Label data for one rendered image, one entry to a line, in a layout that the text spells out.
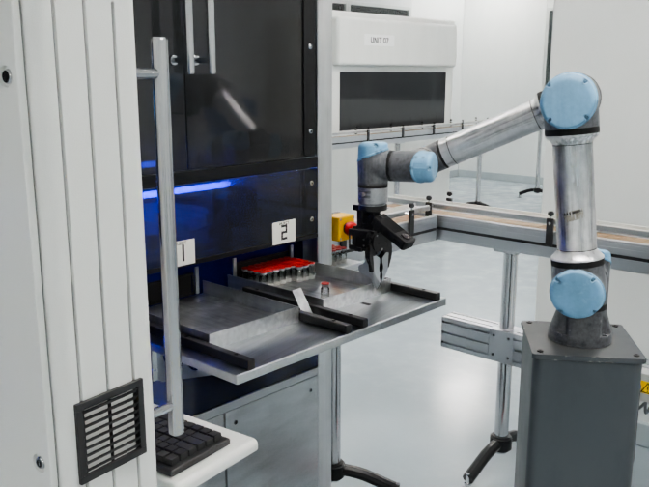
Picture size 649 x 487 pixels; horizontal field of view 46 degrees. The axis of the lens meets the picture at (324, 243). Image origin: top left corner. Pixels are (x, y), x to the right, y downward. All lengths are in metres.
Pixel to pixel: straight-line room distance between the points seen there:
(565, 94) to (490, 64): 9.25
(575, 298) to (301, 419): 0.89
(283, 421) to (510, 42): 9.02
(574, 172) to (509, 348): 1.16
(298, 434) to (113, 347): 1.25
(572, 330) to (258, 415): 0.84
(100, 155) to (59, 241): 0.12
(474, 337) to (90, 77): 2.08
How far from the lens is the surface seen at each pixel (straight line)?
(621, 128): 3.14
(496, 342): 2.82
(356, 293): 1.90
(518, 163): 10.79
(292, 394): 2.21
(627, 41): 3.14
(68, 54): 1.02
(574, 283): 1.78
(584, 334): 1.95
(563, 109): 1.73
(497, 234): 2.70
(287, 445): 2.26
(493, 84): 10.94
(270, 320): 1.70
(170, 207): 1.15
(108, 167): 1.06
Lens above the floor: 1.43
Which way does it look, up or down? 12 degrees down
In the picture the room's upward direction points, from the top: straight up
